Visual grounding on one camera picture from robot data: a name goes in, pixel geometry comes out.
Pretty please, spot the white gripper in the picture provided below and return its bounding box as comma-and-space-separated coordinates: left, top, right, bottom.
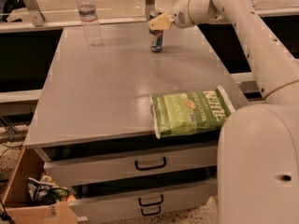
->
148, 0, 191, 31

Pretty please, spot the blue silver redbull can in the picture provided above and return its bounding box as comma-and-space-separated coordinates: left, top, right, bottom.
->
149, 9, 164, 52

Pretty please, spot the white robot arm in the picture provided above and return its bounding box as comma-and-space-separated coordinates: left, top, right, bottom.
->
149, 0, 299, 224

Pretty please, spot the green jalapeno chip bag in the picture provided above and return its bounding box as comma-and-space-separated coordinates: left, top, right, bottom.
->
151, 85, 235, 139

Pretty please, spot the crumpled snack bag in box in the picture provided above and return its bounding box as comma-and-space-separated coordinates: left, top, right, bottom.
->
26, 177, 70, 205

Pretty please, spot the clear plastic water bottle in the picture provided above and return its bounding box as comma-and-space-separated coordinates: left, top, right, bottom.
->
77, 0, 101, 46

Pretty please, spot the grey drawer cabinet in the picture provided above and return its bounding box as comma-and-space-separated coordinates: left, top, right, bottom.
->
23, 18, 250, 224

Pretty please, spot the grey top drawer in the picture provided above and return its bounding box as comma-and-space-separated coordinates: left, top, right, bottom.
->
36, 141, 217, 187

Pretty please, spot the grey drawer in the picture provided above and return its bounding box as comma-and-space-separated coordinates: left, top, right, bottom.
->
69, 178, 217, 224
36, 141, 217, 187

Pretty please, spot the grey lower drawer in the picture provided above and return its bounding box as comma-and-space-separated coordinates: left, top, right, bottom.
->
69, 178, 217, 224

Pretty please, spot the black top drawer handle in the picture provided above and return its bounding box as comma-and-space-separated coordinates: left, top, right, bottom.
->
135, 157, 167, 172

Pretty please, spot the black drawer handle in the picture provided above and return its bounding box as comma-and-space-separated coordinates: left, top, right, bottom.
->
138, 194, 164, 207
135, 157, 167, 172
140, 205, 162, 217

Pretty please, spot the black lower drawer handle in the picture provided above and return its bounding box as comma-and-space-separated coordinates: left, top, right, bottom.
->
138, 194, 164, 207

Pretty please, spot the black bottom drawer handle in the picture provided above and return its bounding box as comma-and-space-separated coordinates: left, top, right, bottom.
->
140, 205, 162, 217

